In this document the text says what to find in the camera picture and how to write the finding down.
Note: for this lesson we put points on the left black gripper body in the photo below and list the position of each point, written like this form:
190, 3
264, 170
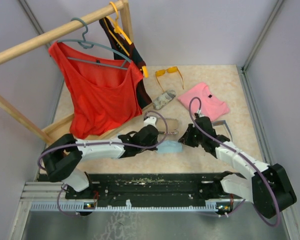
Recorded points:
153, 143

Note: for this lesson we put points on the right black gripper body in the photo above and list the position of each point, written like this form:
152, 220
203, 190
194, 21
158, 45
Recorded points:
192, 138

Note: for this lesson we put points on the square blue cleaning cloth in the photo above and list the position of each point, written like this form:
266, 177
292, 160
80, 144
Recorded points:
169, 147

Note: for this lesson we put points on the grey-framed sunglasses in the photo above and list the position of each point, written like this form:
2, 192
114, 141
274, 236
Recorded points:
223, 125

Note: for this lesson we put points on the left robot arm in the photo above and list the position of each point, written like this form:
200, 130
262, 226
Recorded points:
61, 158

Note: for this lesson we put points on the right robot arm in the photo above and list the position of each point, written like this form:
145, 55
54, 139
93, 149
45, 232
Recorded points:
250, 165

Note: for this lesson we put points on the orange sunglasses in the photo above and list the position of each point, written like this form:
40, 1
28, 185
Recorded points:
170, 70

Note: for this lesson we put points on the folded pink t-shirt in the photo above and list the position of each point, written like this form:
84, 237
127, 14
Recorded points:
211, 106

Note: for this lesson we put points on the grey patterned glasses case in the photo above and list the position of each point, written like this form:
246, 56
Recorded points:
165, 98

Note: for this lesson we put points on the red tank top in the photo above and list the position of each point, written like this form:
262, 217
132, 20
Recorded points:
103, 91

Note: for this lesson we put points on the dark navy maroon garment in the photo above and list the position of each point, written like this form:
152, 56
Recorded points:
142, 96

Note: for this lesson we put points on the wooden clothes rack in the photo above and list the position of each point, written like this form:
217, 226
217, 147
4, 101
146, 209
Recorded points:
20, 49

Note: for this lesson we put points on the yellow clothes hanger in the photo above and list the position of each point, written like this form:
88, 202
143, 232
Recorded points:
120, 32

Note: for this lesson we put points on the grey-blue clothes hanger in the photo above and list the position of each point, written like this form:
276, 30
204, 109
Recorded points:
89, 45

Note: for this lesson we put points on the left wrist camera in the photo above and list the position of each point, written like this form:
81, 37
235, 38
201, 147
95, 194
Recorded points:
150, 121

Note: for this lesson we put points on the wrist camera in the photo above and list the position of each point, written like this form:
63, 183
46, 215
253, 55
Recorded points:
150, 121
200, 116

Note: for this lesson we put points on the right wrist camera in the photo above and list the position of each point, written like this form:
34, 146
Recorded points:
200, 116

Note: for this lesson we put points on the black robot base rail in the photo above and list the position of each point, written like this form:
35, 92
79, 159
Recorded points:
181, 192

